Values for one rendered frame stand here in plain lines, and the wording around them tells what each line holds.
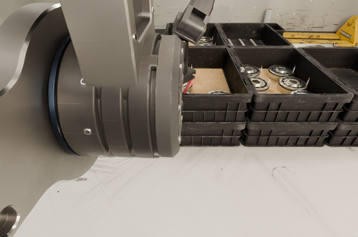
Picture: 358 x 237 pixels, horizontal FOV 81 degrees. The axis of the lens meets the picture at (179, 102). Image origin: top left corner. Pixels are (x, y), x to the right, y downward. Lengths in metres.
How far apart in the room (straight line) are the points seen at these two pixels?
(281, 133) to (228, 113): 0.21
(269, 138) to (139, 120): 0.66
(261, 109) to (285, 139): 0.17
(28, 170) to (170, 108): 0.12
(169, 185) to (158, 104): 0.52
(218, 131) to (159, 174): 0.24
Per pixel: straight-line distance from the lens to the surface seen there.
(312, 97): 0.73
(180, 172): 0.71
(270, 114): 0.73
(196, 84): 0.87
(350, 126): 0.89
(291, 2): 4.45
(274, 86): 0.94
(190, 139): 0.75
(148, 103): 0.18
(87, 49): 0.18
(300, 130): 0.83
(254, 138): 0.79
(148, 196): 0.67
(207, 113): 0.67
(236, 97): 0.64
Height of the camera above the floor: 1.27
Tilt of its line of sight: 36 degrees down
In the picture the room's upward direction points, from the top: straight up
